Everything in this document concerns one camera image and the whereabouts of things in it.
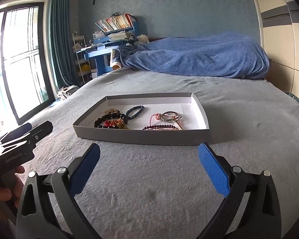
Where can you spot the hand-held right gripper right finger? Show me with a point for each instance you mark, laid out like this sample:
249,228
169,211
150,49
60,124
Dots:
213,169

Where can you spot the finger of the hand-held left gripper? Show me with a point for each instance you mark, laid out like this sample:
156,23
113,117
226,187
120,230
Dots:
17,129
41,128

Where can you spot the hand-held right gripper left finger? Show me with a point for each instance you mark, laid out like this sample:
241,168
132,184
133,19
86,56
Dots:
86,169

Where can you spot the grey cardboard tray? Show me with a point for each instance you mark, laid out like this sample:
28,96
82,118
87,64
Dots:
139,137

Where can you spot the silver bangle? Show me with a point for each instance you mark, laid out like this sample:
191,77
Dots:
172,112

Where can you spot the person's left hand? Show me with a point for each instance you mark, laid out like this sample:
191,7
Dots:
2,191

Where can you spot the white grey floor appliance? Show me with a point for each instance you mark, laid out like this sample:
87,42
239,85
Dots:
64,92

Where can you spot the grey bed cover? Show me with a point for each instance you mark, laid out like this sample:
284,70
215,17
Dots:
239,119

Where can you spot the black framed window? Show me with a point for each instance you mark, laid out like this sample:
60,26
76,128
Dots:
20,62

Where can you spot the yellow item in rack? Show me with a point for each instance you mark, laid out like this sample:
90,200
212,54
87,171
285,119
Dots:
84,67

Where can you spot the blue desk with hutch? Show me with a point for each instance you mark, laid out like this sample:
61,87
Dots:
99,54

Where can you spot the teal curtain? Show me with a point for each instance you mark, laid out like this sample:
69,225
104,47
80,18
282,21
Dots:
62,34

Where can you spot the green patterned cloth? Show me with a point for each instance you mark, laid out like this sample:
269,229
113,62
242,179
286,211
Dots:
295,97

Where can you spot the blue fleece blanket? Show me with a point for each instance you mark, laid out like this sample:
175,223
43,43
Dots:
196,54

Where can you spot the stack of papers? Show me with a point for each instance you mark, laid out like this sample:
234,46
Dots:
120,36

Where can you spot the row of books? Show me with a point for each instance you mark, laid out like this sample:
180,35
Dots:
114,22

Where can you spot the white plush toy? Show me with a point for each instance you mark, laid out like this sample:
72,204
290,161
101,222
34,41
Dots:
142,39

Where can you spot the beige wardrobe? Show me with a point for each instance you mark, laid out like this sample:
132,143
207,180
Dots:
281,42

